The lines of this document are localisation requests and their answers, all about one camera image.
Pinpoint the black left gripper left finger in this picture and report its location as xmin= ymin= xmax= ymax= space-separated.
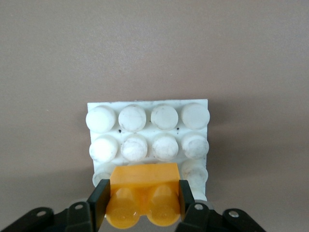
xmin=0 ymin=178 xmax=112 ymax=232

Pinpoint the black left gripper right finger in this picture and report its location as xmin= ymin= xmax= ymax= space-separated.
xmin=175 ymin=180 xmax=267 ymax=232

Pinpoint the yellow two-stud block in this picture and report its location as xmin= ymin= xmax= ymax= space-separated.
xmin=105 ymin=162 xmax=182 ymax=229

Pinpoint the white studded base plate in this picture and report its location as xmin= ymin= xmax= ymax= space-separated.
xmin=85 ymin=98 xmax=211 ymax=203

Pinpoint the brown table cover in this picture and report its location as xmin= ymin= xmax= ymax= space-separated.
xmin=0 ymin=0 xmax=309 ymax=232

